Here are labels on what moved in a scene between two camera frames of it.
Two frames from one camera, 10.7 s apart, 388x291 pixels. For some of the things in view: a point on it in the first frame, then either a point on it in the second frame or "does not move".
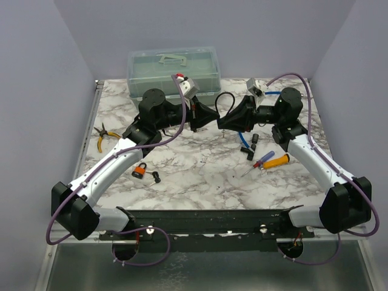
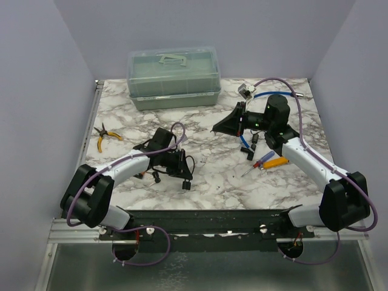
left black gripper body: (191, 114) -> (171, 160)
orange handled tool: (276, 161) does not move
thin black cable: (232, 105) -> (167, 173)
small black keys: (156, 175) does not move
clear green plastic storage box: (151, 68) does not move
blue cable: (267, 93) does not move
